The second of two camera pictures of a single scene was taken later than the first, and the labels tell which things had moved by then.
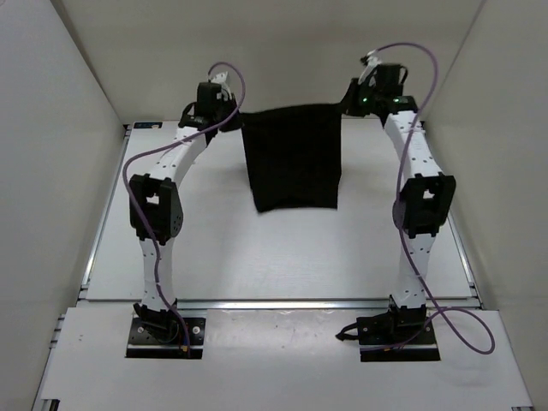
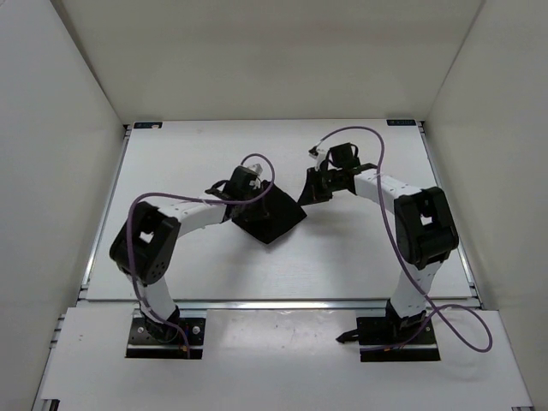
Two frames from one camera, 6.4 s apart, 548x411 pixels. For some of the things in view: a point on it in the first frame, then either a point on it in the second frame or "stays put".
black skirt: x=294 y=156 -> x=280 y=213
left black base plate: x=145 y=342 stays put
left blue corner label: x=148 y=125 stays put
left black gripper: x=237 y=123 -> x=259 y=213
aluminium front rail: x=282 y=304 stays put
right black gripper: x=348 y=103 -> x=311 y=192
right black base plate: x=379 y=342 stays put
